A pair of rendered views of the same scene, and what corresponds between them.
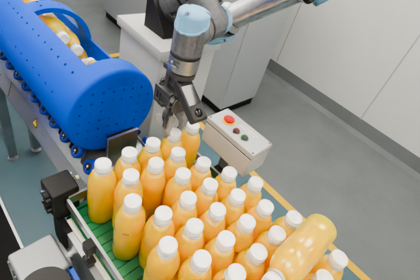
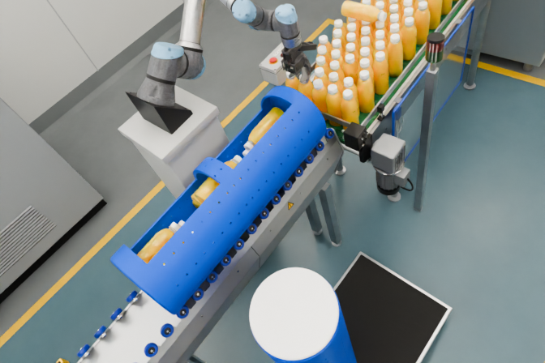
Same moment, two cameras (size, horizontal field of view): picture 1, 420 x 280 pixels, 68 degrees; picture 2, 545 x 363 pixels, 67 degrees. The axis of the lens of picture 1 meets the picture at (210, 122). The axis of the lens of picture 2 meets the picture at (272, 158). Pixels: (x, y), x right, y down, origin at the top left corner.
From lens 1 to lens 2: 162 cm
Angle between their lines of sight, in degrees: 50
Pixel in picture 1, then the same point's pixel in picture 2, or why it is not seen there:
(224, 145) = not seen: hidden behind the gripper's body
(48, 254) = (383, 143)
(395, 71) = (61, 18)
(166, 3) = (169, 97)
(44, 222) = not seen: hidden behind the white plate
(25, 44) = (268, 165)
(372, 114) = (97, 57)
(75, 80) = (305, 108)
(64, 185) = (355, 126)
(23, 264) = (393, 149)
